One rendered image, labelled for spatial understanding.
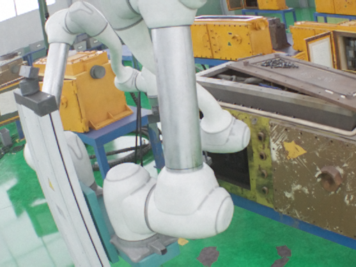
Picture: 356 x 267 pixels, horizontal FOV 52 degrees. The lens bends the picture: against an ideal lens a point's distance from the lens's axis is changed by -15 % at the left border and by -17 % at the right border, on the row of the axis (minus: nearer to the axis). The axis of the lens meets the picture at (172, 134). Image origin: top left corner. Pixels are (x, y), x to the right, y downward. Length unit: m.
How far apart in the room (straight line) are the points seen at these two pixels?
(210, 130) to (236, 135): 0.08
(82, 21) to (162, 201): 0.89
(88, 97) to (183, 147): 3.30
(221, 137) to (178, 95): 0.32
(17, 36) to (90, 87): 6.75
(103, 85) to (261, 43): 2.60
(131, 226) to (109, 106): 3.32
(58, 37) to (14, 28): 9.04
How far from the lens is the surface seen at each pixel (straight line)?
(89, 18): 1.71
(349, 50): 4.97
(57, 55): 1.80
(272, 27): 9.26
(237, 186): 2.59
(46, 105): 1.15
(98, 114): 4.40
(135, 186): 1.17
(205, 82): 2.56
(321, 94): 2.08
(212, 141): 1.33
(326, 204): 2.13
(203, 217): 1.08
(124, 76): 2.10
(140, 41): 1.19
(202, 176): 1.08
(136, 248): 1.29
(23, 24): 10.91
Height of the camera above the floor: 2.03
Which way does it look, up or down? 22 degrees down
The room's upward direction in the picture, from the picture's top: 11 degrees counter-clockwise
